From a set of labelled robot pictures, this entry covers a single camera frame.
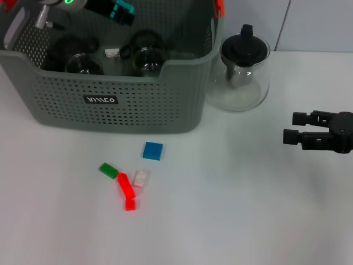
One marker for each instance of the large red toy brick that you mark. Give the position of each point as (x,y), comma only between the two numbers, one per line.
(128,191)

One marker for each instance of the black teapot lid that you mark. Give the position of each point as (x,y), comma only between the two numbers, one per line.
(242,48)

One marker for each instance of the clear glass teapot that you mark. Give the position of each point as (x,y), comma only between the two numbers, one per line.
(240,96)

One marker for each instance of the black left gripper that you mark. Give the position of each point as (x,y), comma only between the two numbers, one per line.
(99,6)

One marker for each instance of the green toy brick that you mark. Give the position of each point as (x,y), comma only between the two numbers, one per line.
(109,170)

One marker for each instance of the grey perforated storage basket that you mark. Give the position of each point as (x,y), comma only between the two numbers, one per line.
(151,110)

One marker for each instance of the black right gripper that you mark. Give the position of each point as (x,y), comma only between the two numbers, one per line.
(344,132)

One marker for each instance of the teal toy brick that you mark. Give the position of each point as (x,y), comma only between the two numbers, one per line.
(118,12)

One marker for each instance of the white toy brick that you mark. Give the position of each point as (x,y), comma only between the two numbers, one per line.
(141,179)
(112,53)

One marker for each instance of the blue square toy brick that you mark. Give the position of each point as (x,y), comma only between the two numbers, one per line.
(152,151)

